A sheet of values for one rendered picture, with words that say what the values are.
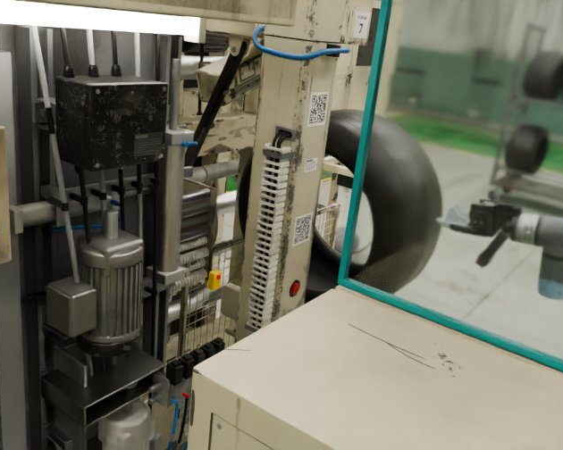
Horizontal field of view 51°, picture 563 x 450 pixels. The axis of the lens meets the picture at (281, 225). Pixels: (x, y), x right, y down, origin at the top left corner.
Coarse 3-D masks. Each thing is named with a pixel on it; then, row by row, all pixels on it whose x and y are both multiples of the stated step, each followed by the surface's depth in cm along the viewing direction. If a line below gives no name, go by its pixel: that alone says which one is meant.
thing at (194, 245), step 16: (192, 192) 170; (208, 192) 174; (192, 208) 169; (208, 208) 174; (192, 224) 172; (208, 224) 178; (192, 240) 175; (208, 240) 180; (192, 256) 175; (208, 256) 181; (208, 272) 183; (176, 288) 173
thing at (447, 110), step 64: (384, 0) 87; (448, 0) 82; (512, 0) 77; (384, 64) 90; (448, 64) 84; (512, 64) 79; (384, 128) 92; (448, 128) 86; (512, 128) 81; (384, 192) 94; (448, 192) 88; (512, 192) 83; (384, 256) 97; (448, 256) 90; (512, 256) 84; (448, 320) 92; (512, 320) 86
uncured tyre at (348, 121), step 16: (336, 112) 159; (352, 112) 162; (336, 128) 152; (352, 128) 151; (336, 144) 151; (352, 144) 149; (352, 160) 149; (240, 192) 174; (240, 208) 175; (240, 224) 176; (320, 240) 195; (320, 256) 195; (336, 256) 192; (320, 272) 192; (336, 272) 192; (320, 288) 185
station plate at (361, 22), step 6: (360, 12) 186; (366, 12) 189; (360, 18) 187; (366, 18) 190; (360, 24) 188; (366, 24) 191; (354, 30) 186; (360, 30) 189; (366, 30) 192; (354, 36) 187; (360, 36) 190
